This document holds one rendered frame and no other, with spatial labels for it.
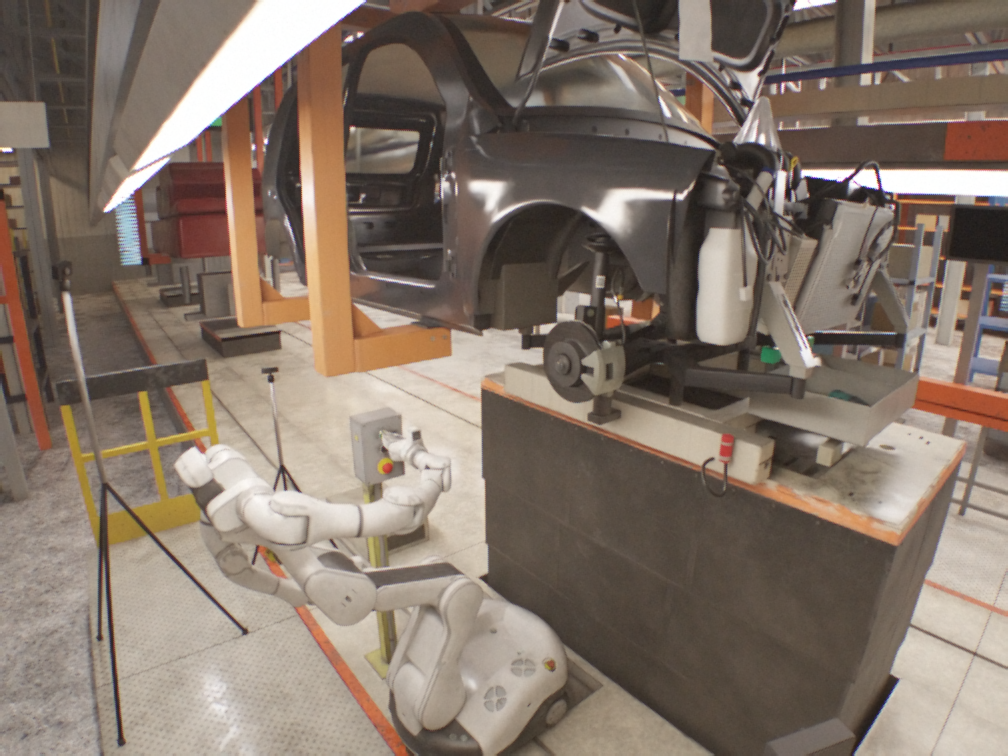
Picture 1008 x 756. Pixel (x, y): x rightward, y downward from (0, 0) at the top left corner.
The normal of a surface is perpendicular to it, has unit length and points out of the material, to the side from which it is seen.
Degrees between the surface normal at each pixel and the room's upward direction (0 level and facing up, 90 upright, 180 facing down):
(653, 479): 90
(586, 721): 0
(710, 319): 100
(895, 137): 90
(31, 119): 90
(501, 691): 38
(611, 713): 0
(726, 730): 90
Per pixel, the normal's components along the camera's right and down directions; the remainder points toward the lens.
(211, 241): 0.62, 0.22
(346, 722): 0.00, -0.96
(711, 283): -0.76, 0.36
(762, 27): 0.48, 0.64
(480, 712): -0.47, -0.65
